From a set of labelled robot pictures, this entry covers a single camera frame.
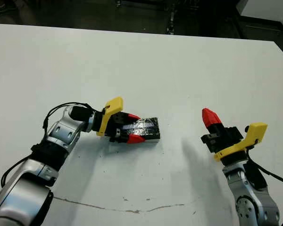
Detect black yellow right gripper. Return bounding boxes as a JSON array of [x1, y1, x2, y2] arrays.
[[200, 108, 268, 166]]

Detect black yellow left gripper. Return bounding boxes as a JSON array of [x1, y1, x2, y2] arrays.
[[95, 96, 146, 145]]

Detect black taped box lid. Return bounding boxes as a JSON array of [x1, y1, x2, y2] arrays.
[[119, 116, 162, 143]]

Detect black metal pole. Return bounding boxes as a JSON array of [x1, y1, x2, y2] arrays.
[[166, 0, 177, 35]]

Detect white camera box base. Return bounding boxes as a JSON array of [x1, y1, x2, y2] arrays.
[[141, 137, 161, 144]]

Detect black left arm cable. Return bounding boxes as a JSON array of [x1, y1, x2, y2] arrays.
[[0, 101, 105, 187]]

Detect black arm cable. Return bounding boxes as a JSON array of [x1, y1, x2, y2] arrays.
[[0, 101, 105, 187], [246, 150, 283, 226]]

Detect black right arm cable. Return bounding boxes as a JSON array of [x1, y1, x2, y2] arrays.
[[246, 150, 283, 226]]

